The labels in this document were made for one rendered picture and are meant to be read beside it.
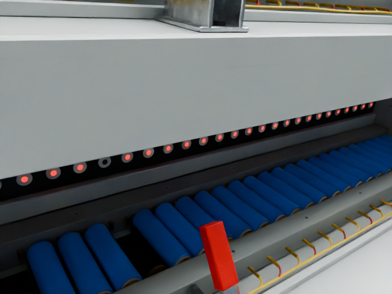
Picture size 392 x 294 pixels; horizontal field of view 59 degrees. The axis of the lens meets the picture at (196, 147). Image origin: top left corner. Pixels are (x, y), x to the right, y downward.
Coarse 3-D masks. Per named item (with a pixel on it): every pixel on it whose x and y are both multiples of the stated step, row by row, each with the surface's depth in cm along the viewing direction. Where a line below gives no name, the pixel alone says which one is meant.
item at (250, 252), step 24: (360, 192) 34; (384, 192) 35; (288, 216) 29; (312, 216) 30; (336, 216) 31; (384, 216) 33; (240, 240) 26; (264, 240) 26; (288, 240) 27; (312, 240) 30; (192, 264) 23; (240, 264) 25; (264, 264) 27; (144, 288) 21; (168, 288) 21
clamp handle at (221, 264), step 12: (204, 228) 18; (216, 228) 19; (204, 240) 19; (216, 240) 18; (216, 252) 18; (228, 252) 19; (216, 264) 18; (228, 264) 19; (216, 276) 18; (228, 276) 18; (216, 288) 19; (228, 288) 18
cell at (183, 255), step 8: (136, 216) 29; (144, 216) 28; (152, 216) 28; (136, 224) 28; (144, 224) 28; (152, 224) 27; (160, 224) 28; (144, 232) 27; (152, 232) 27; (160, 232) 27; (168, 232) 27; (152, 240) 26; (160, 240) 26; (168, 240) 26; (176, 240) 26; (160, 248) 26; (168, 248) 25; (176, 248) 25; (184, 248) 25; (160, 256) 26; (168, 256) 25; (176, 256) 25; (184, 256) 25; (168, 264) 25; (176, 264) 25
